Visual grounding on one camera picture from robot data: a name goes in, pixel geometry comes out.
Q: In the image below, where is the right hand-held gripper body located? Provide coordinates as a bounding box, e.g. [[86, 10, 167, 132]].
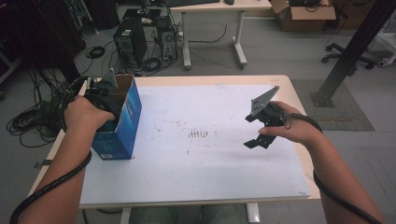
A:
[[244, 85, 290, 129]]

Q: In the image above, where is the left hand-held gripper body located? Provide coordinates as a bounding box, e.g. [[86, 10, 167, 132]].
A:
[[83, 68, 124, 121]]

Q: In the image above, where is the blue cardboard box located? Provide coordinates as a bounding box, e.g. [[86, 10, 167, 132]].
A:
[[91, 73, 143, 161]]

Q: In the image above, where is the person's left hand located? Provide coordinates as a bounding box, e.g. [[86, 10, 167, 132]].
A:
[[63, 94, 116, 133]]

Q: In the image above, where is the person's right hand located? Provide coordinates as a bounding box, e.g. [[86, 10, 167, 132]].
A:
[[258, 100, 325, 148]]

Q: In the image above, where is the black computer tower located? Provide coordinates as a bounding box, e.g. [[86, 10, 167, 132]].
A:
[[112, 16, 149, 71]]

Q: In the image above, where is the white table mat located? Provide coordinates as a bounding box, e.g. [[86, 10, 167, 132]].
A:
[[79, 83, 312, 207]]

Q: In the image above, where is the white table leg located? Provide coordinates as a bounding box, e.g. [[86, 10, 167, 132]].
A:
[[119, 207, 134, 224], [245, 202, 262, 224]]

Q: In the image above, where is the grey computer tower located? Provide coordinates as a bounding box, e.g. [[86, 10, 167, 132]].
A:
[[156, 25, 179, 63]]

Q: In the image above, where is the grey floor mat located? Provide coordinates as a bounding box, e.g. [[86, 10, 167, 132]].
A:
[[290, 78, 375, 133]]

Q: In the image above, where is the black office chair base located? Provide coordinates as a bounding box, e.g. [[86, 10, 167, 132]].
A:
[[321, 42, 378, 71]]

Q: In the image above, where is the open brown cardboard box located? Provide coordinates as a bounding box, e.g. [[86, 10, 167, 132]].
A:
[[268, 0, 337, 33]]

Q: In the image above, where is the white-legged wooden desk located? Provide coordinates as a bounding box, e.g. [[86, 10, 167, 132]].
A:
[[169, 0, 273, 70]]

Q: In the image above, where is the black keyboard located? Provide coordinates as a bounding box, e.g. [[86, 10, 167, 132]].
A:
[[163, 0, 221, 8]]

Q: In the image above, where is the white stand base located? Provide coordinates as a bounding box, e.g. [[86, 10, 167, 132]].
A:
[[374, 30, 396, 68]]

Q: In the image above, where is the tangle of black floor cables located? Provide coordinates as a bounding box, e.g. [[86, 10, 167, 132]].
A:
[[6, 67, 78, 149]]

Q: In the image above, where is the black metal post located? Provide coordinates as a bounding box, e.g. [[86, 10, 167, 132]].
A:
[[309, 0, 396, 108]]

